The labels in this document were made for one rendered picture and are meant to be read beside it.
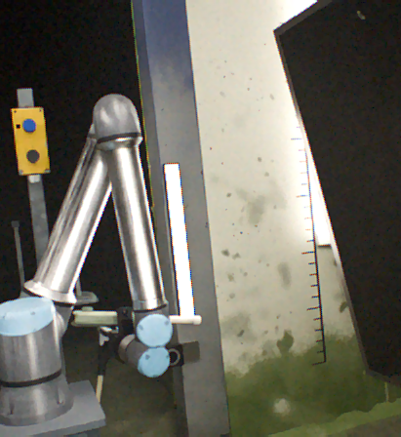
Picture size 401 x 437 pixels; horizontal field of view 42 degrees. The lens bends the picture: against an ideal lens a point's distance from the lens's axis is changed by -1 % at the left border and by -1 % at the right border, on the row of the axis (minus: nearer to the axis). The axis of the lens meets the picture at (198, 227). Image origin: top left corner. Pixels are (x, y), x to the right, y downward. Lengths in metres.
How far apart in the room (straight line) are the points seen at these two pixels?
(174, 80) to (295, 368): 1.33
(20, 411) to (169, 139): 1.20
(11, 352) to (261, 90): 1.50
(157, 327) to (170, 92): 1.10
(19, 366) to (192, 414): 1.09
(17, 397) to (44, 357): 0.11
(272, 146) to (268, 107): 0.17
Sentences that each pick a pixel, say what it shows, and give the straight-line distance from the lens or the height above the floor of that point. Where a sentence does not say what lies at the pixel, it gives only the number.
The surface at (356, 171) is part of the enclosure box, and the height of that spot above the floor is 1.16.
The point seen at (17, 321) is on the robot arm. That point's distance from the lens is 1.31.
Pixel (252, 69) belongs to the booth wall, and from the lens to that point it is 2.30.
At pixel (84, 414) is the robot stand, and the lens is 1.35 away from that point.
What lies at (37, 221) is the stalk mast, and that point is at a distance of 2.22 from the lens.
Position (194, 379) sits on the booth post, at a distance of 2.22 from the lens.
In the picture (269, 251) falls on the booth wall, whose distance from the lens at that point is 2.26.
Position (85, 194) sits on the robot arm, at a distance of 1.45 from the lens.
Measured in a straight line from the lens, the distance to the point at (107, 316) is 1.79.
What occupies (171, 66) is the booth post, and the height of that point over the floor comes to 1.66.
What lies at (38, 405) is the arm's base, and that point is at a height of 0.68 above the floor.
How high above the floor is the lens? 1.12
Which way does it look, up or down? 3 degrees down
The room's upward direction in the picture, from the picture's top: 6 degrees counter-clockwise
